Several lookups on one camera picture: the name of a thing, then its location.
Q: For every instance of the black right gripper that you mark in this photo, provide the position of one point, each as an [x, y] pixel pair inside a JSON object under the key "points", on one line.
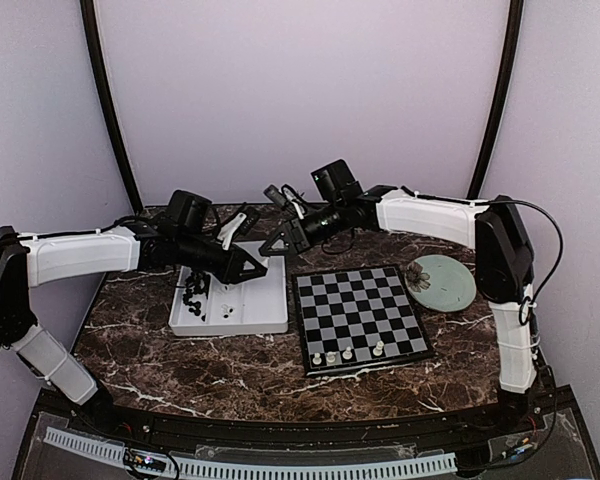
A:
{"points": [[268, 251]]}

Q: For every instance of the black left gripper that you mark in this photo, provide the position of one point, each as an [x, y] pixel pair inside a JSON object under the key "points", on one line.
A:
{"points": [[235, 262]]}

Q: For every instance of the white plastic parts tray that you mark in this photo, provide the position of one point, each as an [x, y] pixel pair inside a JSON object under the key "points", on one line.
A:
{"points": [[261, 303]]}

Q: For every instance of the black and grey chessboard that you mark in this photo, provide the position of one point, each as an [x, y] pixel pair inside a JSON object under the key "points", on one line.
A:
{"points": [[357, 308]]}

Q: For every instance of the white chess pawn piece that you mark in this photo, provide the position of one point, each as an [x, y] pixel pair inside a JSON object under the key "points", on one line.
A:
{"points": [[347, 354]]}

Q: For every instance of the white chess king piece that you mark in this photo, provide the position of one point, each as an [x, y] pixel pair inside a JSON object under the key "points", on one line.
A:
{"points": [[378, 349]]}

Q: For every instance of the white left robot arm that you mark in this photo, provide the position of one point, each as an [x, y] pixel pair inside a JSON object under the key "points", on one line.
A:
{"points": [[131, 243]]}

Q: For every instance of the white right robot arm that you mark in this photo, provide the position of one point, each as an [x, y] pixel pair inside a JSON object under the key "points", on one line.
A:
{"points": [[493, 229]]}

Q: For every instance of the pile of white chess pieces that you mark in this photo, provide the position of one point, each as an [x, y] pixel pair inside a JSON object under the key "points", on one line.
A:
{"points": [[228, 311]]}

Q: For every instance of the pile of black chess pieces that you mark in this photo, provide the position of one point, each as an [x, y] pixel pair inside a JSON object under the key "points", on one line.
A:
{"points": [[196, 293]]}

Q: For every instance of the light blue flower plate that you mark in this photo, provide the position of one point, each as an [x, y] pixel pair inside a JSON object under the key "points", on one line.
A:
{"points": [[440, 283]]}

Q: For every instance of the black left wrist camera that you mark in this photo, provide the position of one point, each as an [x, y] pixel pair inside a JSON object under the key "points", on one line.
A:
{"points": [[188, 211]]}

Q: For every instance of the white slotted cable duct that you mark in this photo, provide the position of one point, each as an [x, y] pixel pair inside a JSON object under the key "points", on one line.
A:
{"points": [[215, 462]]}

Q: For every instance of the black front rail base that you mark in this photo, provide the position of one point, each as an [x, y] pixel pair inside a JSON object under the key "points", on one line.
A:
{"points": [[161, 424]]}

